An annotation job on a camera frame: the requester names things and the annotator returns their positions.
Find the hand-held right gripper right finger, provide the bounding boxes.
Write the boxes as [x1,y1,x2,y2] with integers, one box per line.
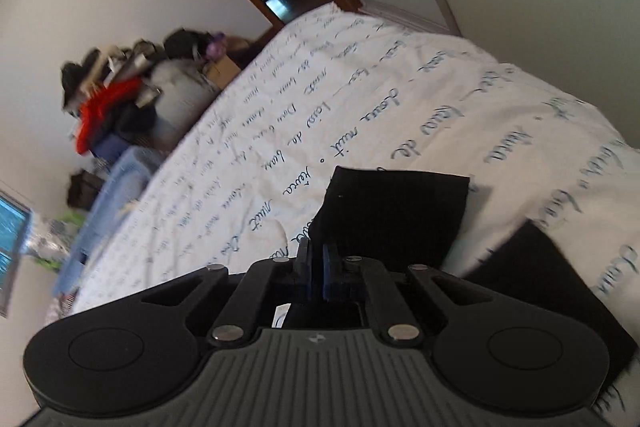
[322,243,493,347]

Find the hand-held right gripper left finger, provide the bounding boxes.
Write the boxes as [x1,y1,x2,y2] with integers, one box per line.
[141,239,315,345]

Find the black pants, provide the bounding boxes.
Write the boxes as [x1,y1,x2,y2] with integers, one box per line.
[307,166,640,408]

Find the blue laundry basket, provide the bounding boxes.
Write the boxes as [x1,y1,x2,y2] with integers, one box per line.
[54,146,173,295]

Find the white printed bed sheet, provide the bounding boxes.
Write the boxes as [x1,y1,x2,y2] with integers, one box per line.
[45,2,640,427]

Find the grey bag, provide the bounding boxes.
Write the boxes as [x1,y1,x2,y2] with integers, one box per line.
[149,58,222,148]

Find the cardboard box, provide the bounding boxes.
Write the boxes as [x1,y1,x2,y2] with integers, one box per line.
[204,56,242,92]

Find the dark brown bag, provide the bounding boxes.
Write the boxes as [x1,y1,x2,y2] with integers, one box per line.
[66,168,104,211]

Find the pile of plastic bags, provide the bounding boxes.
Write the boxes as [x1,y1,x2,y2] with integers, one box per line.
[24,213,87,269]

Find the red garment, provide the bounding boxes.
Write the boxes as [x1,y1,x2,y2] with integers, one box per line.
[75,78,145,154]

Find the black bag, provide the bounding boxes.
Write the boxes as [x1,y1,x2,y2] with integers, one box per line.
[164,28,221,59]

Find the window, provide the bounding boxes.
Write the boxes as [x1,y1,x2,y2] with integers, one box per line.
[0,193,32,319]

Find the pile of dark clothes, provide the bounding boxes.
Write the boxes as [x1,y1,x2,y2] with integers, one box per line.
[60,39,166,112]

